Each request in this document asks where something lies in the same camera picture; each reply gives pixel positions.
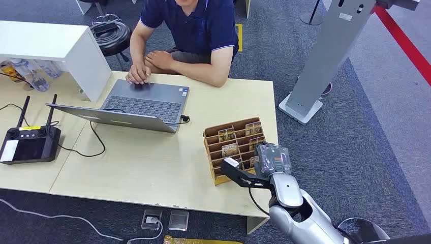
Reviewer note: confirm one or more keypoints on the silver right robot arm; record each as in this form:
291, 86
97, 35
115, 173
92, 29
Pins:
303, 219

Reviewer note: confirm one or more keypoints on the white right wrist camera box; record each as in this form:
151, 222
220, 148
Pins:
231, 162

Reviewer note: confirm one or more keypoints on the clear plastic bottle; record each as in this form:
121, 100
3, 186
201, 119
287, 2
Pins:
32, 75
50, 69

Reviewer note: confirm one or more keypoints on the person's left forearm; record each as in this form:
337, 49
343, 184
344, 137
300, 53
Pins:
202, 74

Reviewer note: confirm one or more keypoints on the silver kiosk stand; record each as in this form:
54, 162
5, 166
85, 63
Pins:
323, 50

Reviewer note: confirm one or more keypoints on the round silver robot shell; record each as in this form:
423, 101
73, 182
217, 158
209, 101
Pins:
365, 229

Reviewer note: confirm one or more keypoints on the white furniture leg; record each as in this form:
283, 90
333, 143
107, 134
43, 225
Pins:
84, 6

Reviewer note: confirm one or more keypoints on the printed card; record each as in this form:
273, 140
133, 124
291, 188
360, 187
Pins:
254, 161
253, 128
226, 134
256, 142
230, 150

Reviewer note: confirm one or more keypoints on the yellow floor marker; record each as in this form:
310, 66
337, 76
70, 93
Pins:
239, 37

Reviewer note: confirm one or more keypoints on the white desk shelf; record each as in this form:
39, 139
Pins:
50, 42

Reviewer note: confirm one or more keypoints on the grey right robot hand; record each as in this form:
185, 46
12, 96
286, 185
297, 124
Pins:
272, 161

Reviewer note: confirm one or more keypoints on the person's right hand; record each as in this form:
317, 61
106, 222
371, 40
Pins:
138, 74

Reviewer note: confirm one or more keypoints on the grey laptop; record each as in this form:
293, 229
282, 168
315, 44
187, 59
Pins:
144, 102

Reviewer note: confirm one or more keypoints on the person's right forearm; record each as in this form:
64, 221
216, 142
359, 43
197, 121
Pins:
137, 47

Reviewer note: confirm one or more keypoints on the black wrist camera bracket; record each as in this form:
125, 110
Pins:
242, 176

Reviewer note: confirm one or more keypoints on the person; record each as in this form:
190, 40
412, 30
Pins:
195, 27

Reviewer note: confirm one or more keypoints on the yellow floor tape square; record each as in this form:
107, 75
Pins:
202, 241

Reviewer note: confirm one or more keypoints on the brown cardboard card holder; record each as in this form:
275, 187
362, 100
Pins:
215, 171

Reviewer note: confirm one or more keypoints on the floor socket with plug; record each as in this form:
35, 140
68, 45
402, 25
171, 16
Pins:
151, 219

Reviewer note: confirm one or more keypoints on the black remote controller with antennas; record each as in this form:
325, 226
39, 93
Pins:
28, 144

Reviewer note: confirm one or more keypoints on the silver floor socket cover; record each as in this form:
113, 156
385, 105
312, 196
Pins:
178, 220

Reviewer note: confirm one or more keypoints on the light wooden desk leg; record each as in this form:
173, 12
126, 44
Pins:
256, 225

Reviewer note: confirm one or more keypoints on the black round stool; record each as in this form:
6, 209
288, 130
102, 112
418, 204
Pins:
116, 49

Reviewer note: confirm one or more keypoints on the person's left hand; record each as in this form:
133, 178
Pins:
160, 60

